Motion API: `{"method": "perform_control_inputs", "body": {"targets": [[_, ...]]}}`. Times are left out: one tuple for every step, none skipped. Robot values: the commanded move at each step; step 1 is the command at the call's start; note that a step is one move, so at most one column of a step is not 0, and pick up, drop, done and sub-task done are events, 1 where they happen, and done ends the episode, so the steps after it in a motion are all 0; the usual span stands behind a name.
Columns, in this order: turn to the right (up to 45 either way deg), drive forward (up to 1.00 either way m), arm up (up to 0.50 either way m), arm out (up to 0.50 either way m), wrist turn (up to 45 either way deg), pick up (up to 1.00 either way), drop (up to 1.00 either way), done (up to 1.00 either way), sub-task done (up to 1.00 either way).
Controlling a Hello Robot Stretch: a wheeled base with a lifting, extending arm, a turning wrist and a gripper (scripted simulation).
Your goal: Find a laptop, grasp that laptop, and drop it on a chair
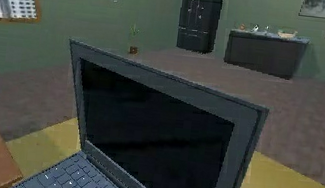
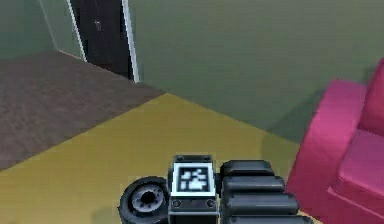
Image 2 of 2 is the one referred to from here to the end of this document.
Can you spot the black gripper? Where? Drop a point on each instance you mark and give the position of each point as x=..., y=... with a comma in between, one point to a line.
x=144, y=200

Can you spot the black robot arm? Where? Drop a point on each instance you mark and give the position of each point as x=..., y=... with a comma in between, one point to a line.
x=253, y=196

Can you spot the dark brown room door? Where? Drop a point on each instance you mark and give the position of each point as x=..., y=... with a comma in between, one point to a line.
x=103, y=36

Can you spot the pink sofa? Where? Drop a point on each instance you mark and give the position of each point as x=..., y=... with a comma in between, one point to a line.
x=343, y=160

